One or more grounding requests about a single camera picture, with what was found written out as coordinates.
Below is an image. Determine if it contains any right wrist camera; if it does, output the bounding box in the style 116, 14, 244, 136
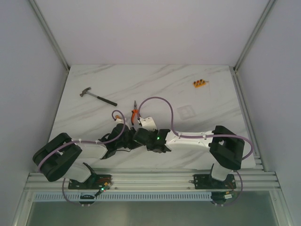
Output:
138, 117, 158, 131

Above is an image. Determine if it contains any claw hammer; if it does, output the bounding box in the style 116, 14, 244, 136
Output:
79, 87, 118, 106

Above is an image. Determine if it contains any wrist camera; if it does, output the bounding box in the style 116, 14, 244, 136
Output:
115, 118, 129, 127
138, 117, 158, 131

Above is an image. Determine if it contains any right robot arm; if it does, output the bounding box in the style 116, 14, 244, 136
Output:
133, 126, 245, 188

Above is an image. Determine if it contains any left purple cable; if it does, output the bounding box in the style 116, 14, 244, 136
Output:
37, 109, 127, 208

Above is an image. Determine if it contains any white slotted cable duct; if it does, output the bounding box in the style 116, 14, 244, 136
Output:
33, 191, 212, 202

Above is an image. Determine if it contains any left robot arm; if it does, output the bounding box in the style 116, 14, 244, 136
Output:
32, 123, 142, 189

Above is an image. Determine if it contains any purple cable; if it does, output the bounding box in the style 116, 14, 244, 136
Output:
37, 109, 127, 208
138, 96, 254, 207

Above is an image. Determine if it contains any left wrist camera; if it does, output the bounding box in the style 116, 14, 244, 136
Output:
115, 118, 129, 127

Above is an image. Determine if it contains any orange fuse holder block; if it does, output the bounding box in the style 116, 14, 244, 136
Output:
193, 79, 209, 88

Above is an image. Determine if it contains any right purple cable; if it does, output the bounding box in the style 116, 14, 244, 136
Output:
138, 96, 254, 207

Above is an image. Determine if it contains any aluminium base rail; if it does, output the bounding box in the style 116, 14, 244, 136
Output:
24, 169, 280, 192

